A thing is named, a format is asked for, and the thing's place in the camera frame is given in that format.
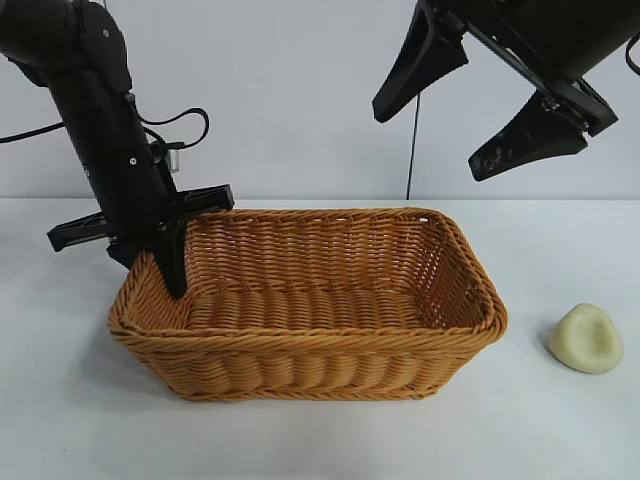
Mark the brown woven wicker basket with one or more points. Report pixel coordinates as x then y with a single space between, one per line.
310 345

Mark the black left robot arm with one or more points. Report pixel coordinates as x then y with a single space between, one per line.
85 75

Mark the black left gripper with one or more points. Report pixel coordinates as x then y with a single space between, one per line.
130 200

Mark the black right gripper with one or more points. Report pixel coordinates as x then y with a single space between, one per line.
560 35

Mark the pale yellow egg yolk pastry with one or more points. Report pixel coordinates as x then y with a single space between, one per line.
585 340

